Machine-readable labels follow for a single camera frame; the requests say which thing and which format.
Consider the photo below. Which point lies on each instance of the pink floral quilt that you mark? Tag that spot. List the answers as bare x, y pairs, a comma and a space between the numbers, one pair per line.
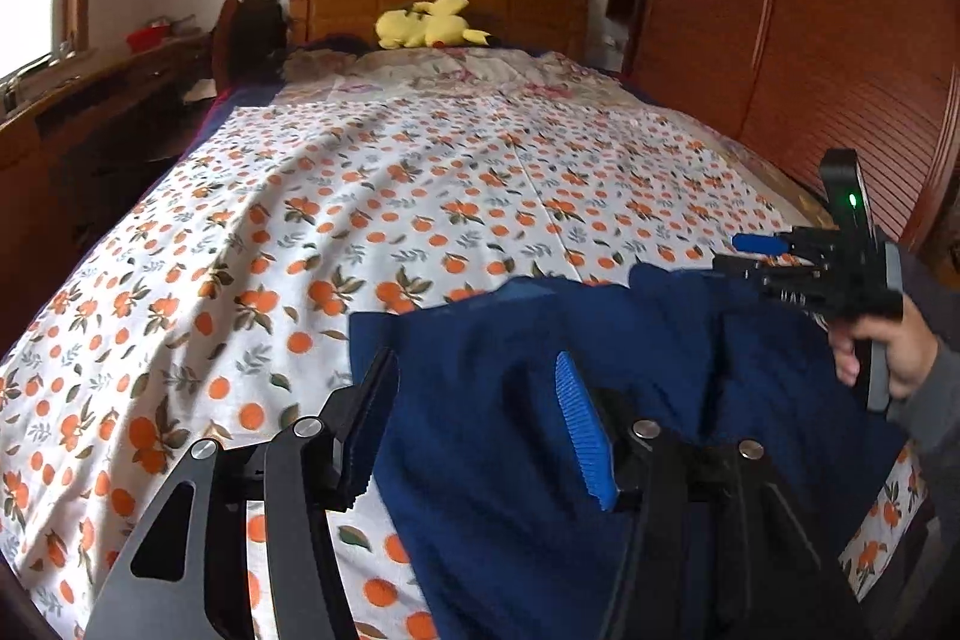
465, 74

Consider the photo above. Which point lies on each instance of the white wall socket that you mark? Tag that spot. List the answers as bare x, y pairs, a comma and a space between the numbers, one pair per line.
615, 41

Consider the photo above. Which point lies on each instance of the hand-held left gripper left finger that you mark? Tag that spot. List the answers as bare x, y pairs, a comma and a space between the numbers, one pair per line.
361, 437

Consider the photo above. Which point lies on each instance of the orange print bed sheet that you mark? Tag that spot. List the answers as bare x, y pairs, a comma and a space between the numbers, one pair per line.
375, 175

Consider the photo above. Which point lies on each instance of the person's right hand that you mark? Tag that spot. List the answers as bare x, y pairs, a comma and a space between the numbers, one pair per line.
911, 347

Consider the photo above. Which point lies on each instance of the red container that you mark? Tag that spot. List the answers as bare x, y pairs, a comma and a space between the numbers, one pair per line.
148, 39

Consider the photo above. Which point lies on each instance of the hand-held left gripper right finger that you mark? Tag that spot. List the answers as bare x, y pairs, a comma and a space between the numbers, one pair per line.
589, 437

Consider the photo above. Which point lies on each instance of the navy blue coat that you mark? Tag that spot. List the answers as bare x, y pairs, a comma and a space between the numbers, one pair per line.
487, 460

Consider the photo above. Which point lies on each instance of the white paper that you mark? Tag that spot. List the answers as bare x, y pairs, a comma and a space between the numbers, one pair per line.
199, 89

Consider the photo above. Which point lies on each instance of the dark chair with cloth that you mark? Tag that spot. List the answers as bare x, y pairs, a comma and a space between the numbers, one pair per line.
259, 29

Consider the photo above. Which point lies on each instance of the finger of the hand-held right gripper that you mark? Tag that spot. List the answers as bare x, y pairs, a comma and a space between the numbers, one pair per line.
757, 242
765, 272

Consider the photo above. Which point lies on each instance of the wooden chair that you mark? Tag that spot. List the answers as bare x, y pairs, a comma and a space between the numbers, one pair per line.
223, 40

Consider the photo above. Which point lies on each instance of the yellow plush toy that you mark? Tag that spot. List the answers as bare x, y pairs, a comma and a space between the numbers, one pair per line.
424, 29

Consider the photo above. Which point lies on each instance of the long wooden desk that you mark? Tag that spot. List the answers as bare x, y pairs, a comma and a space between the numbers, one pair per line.
90, 145

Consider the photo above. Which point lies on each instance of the person's right forearm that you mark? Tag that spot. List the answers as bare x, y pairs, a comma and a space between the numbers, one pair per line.
937, 400

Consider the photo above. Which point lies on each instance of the wooden wardrobe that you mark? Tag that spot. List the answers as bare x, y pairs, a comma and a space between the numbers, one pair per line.
825, 25

